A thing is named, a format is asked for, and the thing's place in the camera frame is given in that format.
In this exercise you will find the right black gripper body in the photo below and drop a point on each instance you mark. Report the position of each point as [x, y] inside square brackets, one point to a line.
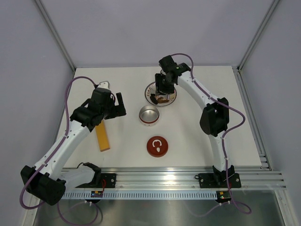
[168, 87]

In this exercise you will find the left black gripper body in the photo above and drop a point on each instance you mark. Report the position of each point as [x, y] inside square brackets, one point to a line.
[109, 111]

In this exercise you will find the black seaweed piece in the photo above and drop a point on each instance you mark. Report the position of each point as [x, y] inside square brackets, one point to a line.
[153, 99]

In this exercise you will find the metal food tongs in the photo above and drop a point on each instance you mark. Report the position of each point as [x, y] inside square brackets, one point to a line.
[166, 97]

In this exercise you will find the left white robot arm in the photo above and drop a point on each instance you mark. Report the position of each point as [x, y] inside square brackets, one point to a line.
[45, 179]

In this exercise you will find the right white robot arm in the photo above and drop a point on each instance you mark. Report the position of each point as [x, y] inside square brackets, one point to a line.
[215, 111]

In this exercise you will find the steel lunch box bowl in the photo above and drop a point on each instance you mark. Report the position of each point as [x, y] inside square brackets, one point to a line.
[149, 115]

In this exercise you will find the red lunch box lid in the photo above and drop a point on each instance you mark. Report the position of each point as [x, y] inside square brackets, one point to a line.
[157, 146]

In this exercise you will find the white patterned plate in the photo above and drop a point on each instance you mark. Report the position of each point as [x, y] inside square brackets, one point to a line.
[151, 89]

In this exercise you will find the brown fried food piece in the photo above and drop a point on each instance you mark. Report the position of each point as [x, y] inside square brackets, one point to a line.
[162, 100]

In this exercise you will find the yellow wooden block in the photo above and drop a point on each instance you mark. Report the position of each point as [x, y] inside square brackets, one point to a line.
[102, 137]

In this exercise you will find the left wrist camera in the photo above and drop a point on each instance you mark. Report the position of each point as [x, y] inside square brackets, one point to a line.
[104, 85]

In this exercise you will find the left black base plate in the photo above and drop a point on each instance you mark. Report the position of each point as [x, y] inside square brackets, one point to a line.
[108, 180]

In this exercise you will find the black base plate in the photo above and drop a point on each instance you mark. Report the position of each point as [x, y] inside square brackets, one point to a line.
[108, 180]
[211, 180]

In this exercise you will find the left aluminium frame post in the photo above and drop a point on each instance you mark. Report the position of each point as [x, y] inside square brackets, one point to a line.
[54, 33]

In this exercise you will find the aluminium frame post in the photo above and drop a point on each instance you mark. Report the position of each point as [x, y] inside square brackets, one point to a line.
[54, 33]
[259, 32]

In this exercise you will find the right side aluminium rail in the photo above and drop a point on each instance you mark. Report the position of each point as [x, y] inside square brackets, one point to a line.
[265, 164]

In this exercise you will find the aluminium rail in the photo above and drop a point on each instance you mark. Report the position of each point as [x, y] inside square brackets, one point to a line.
[265, 164]
[183, 178]

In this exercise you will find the perforated cable tray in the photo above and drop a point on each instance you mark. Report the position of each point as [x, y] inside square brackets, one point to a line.
[139, 195]

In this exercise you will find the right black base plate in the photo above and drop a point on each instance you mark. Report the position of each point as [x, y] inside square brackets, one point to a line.
[211, 180]

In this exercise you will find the right aluminium frame post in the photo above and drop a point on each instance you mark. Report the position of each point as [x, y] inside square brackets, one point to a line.
[259, 32]

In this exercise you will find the aluminium front rail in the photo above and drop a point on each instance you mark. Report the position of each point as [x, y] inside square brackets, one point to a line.
[183, 178]

